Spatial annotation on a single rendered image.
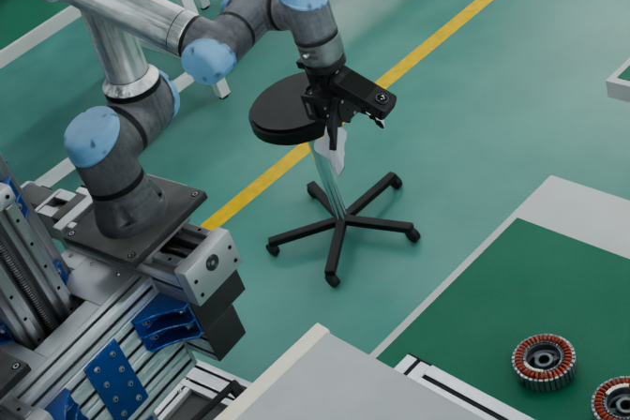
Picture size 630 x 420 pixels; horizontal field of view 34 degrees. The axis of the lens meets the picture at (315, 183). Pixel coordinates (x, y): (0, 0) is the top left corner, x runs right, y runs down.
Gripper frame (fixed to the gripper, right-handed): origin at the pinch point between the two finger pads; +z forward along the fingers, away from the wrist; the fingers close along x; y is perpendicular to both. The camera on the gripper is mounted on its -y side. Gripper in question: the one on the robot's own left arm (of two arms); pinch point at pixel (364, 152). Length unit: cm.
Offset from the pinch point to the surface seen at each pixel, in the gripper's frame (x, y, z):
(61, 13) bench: -78, 211, 40
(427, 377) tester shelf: 37, -36, 4
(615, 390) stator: 6, -46, 37
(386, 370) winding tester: 51, -45, -16
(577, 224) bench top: -33, -19, 40
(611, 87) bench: -82, -4, 42
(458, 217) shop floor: -95, 66, 115
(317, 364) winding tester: 53, -36, -16
